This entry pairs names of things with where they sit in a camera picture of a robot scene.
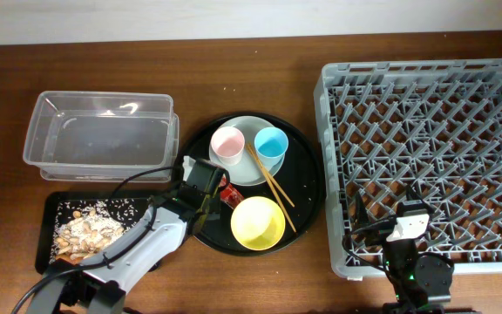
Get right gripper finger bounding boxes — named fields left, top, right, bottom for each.
left=404, top=185, right=429, bottom=208
left=354, top=192, right=370, bottom=227

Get red snack wrapper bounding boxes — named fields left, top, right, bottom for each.
left=219, top=176, right=244, bottom=209

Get pink cup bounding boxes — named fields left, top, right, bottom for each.
left=210, top=126, right=245, bottom=166

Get yellow bowl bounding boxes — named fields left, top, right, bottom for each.
left=230, top=196, right=286, bottom=251

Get wooden chopstick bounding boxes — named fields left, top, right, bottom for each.
left=245, top=146, right=298, bottom=234
left=246, top=143, right=295, bottom=207

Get blue cup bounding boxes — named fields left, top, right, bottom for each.
left=254, top=126, right=289, bottom=167

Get food scraps with rice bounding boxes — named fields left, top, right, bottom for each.
left=50, top=198, right=147, bottom=264

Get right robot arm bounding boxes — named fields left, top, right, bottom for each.
left=351, top=186, right=454, bottom=314

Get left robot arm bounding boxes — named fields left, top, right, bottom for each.
left=12, top=159, right=230, bottom=313

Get grey dishwasher rack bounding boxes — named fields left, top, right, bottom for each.
left=314, top=58, right=502, bottom=280

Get black rectangular waste tray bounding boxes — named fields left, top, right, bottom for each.
left=35, top=189, right=157, bottom=275

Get grey ceramic plate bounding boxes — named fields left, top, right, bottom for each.
left=208, top=115, right=285, bottom=187

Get round black serving tray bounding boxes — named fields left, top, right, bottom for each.
left=175, top=112, right=325, bottom=256

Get clear plastic bin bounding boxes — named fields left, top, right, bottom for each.
left=23, top=91, right=180, bottom=183

